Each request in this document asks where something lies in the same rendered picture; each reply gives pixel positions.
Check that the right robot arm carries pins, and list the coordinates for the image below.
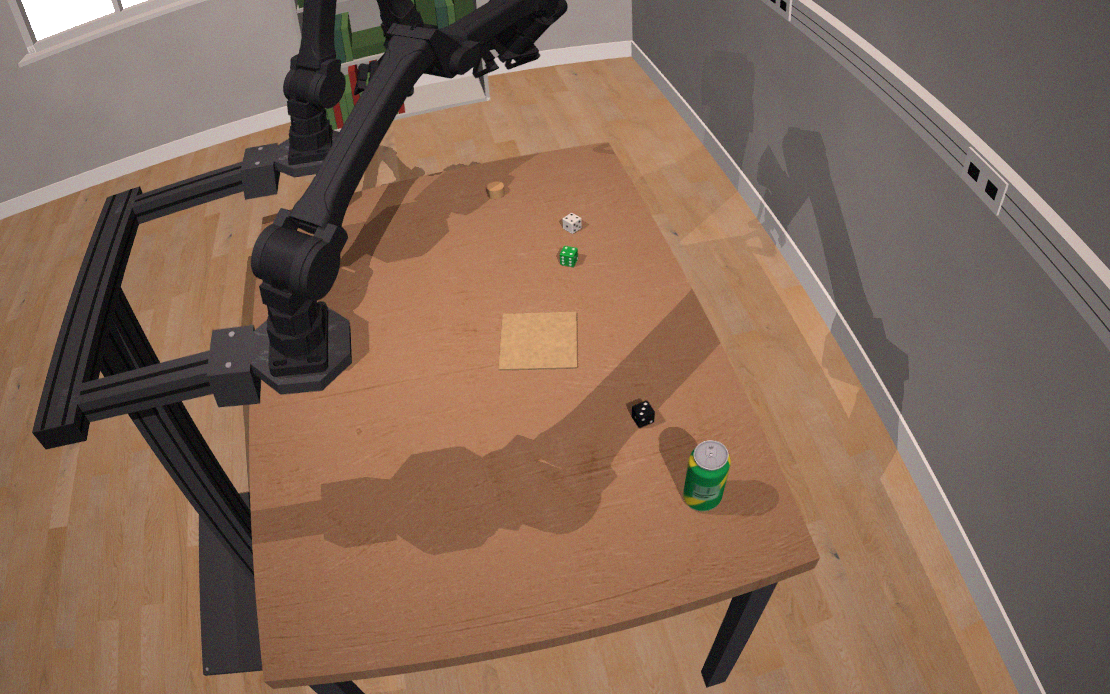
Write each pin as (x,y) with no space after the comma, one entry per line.
(308,265)

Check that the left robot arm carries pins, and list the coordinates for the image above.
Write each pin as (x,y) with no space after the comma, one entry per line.
(309,88)

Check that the white die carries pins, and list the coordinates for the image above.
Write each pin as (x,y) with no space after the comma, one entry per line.
(571,223)

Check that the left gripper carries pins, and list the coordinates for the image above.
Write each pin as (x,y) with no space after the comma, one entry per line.
(363,70)

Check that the black die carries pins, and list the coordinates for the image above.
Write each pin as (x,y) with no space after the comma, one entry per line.
(643,414)

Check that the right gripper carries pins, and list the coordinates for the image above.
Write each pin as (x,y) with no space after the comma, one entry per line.
(516,48)

